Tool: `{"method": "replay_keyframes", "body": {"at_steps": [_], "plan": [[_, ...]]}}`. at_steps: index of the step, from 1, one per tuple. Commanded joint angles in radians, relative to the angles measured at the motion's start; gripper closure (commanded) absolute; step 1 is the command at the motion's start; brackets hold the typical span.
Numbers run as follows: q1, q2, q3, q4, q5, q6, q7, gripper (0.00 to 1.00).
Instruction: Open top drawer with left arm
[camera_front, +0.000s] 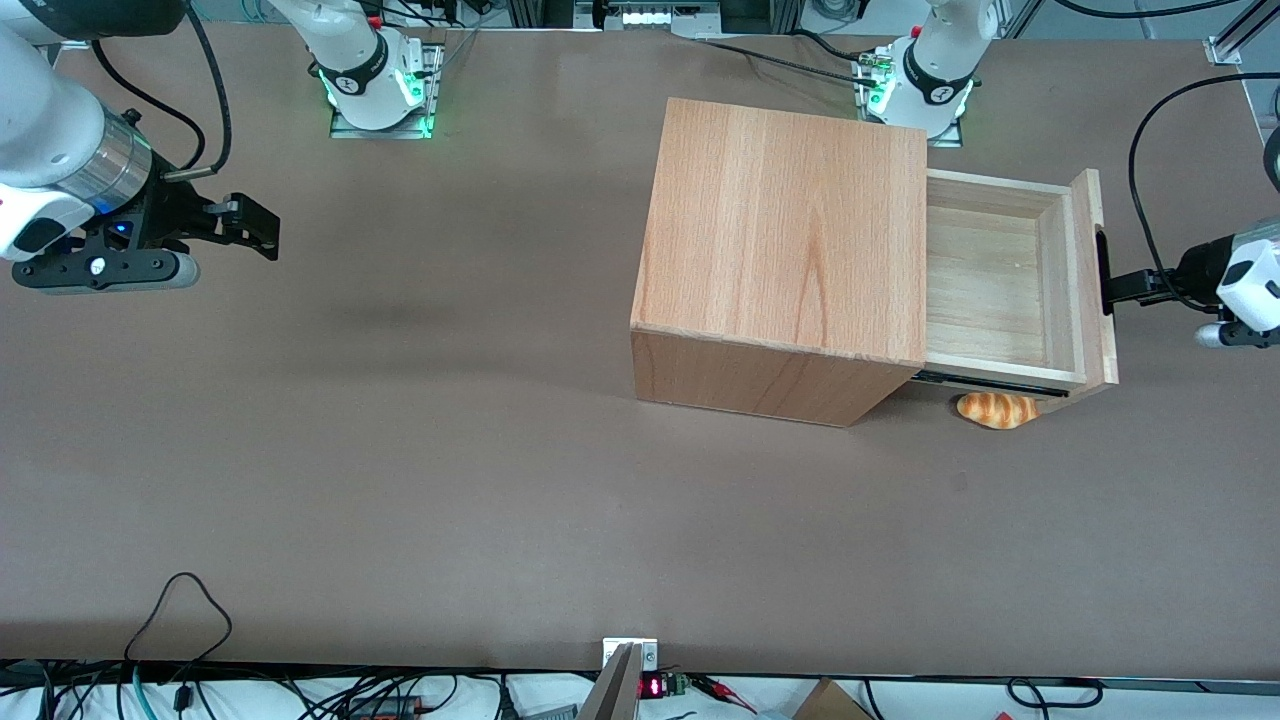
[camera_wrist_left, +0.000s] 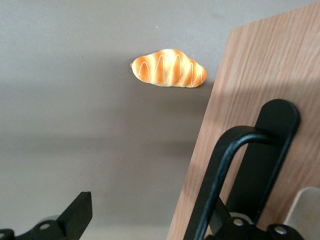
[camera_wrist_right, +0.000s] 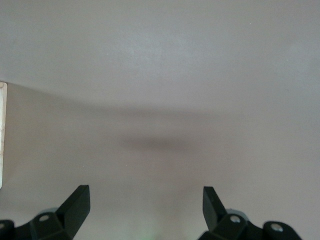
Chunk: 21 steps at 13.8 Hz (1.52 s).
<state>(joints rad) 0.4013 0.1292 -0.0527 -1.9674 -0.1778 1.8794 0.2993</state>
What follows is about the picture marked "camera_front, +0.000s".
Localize toy croissant bread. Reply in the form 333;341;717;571
956;392;1041;432

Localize aluminium frame bracket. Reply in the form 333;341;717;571
1203;0;1280;68

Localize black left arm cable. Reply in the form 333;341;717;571
1127;0;1280;313

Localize white power strip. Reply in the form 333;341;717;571
618;4;703;31

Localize wooden drawer cabinet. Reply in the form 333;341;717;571
630;97;929;429

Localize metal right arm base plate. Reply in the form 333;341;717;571
329;38;445;141

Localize red probe clips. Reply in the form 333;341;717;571
688;674;759;715

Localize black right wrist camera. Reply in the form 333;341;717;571
11;247;202;296

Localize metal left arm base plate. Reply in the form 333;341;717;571
852;52;967;150

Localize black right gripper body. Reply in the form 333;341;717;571
62;178;217;255

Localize brown cardboard piece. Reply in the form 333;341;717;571
793;677;878;720

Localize small metal bracket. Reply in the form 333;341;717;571
602;637;660;672

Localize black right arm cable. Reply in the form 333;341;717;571
90;0;234;183

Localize black cable loop on white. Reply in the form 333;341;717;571
1006;677;1105;710

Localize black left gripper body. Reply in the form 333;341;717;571
1172;240;1247;305

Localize black looped cable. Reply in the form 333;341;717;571
122;571;234;663

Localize black cable to arm base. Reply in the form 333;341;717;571
698;30;883;89

